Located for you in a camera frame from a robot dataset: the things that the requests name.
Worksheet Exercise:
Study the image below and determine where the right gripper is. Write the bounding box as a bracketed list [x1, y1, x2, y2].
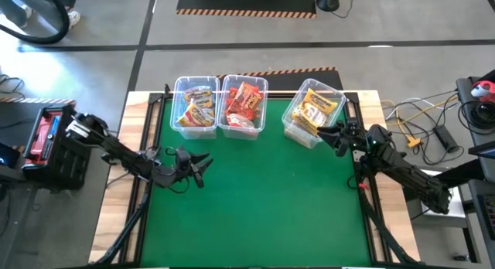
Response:
[316, 121, 369, 158]

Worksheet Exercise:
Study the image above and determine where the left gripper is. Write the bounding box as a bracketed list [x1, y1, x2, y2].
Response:
[166, 152, 214, 189]

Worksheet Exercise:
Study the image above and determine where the clear plastic bin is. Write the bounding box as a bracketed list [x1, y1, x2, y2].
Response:
[281, 78, 347, 150]
[169, 75, 222, 141]
[216, 73, 269, 141]

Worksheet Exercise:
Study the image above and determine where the black power strip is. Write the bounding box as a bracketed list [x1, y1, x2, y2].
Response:
[432, 124, 461, 154]

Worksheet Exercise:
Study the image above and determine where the black stand base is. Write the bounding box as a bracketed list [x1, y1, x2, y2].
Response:
[316, 0, 340, 12]

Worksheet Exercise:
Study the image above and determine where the black metal bar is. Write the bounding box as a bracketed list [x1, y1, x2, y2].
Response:
[431, 158, 486, 191]

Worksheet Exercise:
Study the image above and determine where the black side desk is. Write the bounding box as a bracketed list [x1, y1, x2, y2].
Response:
[455, 69, 495, 269]

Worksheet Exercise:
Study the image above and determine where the white paper sheet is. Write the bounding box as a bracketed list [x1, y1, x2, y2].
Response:
[423, 168, 468, 220]

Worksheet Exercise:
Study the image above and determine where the black laptop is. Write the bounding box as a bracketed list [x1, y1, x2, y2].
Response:
[467, 140, 495, 161]

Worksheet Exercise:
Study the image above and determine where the red black toolbox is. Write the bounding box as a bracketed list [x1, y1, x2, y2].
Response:
[22, 104, 96, 191]

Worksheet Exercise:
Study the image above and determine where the person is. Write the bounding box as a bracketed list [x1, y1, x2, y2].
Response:
[0, 0, 82, 29]

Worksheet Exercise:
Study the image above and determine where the black device blue light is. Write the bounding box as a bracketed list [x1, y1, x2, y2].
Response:
[0, 142, 22, 183]

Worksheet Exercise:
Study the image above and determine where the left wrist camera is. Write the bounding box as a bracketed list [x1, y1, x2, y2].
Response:
[175, 145, 193, 165]

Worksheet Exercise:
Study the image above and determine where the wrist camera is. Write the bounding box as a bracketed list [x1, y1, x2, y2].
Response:
[365, 124, 392, 147]
[175, 145, 193, 165]

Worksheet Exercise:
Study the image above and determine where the black camera cable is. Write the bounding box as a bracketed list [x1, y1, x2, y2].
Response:
[164, 145, 191, 196]

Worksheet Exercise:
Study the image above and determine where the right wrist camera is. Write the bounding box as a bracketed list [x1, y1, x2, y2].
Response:
[365, 124, 392, 147]

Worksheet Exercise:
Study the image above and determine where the black table frame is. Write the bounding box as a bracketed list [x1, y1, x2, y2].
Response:
[88, 83, 426, 269]

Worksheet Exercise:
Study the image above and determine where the large black hose loop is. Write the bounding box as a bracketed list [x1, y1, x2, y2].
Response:
[0, 0, 71, 46]

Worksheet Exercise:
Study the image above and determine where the black floor cable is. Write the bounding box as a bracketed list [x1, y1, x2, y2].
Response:
[0, 73, 26, 102]

